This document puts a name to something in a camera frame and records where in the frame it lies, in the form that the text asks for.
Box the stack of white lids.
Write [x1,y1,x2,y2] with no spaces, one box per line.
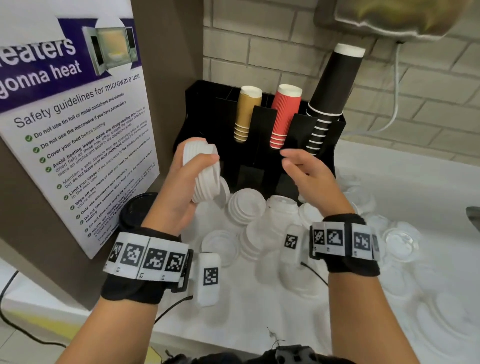
[181,137,222,205]

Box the microwave safety poster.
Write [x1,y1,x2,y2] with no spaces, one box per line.
[0,0,161,260]

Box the black floor cable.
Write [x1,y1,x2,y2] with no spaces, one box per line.
[0,269,57,350]

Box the stack of black lids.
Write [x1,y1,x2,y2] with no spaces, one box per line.
[118,191,159,233]

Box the person's right forearm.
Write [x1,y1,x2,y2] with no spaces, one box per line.
[328,271,421,364]

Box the person's left hand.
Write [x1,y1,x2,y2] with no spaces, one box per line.
[141,137,221,237]

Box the stack of black paper cups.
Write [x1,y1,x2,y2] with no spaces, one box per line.
[304,43,367,157]

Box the pile of white cup lids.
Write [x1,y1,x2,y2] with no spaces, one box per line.
[194,168,480,364]

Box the black camera cable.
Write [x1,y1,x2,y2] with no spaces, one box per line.
[154,295,194,324]
[299,261,330,288]

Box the black left camera cable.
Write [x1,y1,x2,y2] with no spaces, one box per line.
[154,295,194,324]

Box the steel wall dispenser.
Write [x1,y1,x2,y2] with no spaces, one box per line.
[314,0,473,43]

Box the white power cable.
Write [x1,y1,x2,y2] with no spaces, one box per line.
[339,41,403,137]

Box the person's left forearm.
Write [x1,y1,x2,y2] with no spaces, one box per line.
[56,298,162,364]

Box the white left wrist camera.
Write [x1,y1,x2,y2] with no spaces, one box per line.
[193,252,222,308]

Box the stack of red paper cups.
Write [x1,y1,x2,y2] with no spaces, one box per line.
[269,83,304,150]

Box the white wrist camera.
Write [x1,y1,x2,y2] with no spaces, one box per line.
[281,224,305,266]
[193,252,222,308]

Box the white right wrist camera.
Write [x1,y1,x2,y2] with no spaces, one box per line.
[281,224,305,266]

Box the right marker wristband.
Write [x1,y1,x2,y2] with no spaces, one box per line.
[309,213,382,278]

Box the steel sink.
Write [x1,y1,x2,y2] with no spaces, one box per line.
[465,206,480,233]

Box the black right camera cable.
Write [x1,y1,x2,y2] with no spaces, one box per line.
[299,261,330,288]

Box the black chest camera mount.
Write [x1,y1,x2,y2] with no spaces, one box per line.
[161,344,355,364]

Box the stack of gold paper cups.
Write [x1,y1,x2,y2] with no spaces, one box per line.
[233,85,263,143]

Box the black cup and lid organizer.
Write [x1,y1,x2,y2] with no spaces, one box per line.
[172,79,347,202]

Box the person's right hand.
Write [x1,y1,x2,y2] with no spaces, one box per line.
[279,148,355,218]

